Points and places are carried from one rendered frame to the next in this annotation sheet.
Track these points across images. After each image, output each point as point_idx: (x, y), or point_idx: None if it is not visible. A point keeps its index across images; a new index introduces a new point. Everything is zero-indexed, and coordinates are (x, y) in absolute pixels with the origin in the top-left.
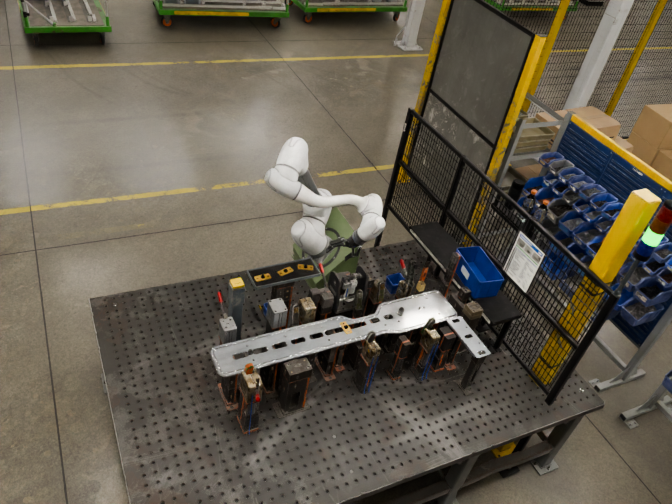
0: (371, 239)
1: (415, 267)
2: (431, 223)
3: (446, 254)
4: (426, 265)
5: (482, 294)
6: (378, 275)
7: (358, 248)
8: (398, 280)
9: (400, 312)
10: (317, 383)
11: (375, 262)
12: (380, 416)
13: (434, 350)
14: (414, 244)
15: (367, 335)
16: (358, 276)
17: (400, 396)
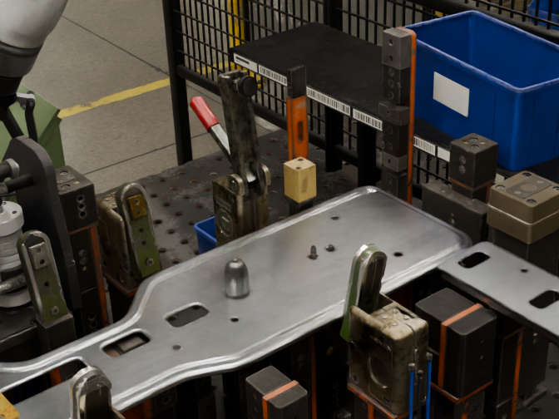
0: (42, 32)
1: (246, 89)
2: (299, 28)
3: (370, 83)
4: (294, 86)
5: (541, 147)
6: (175, 242)
7: (23, 106)
8: None
9: (233, 283)
10: None
11: (161, 210)
12: None
13: (422, 398)
14: (279, 140)
15: (72, 400)
16: (4, 171)
17: None
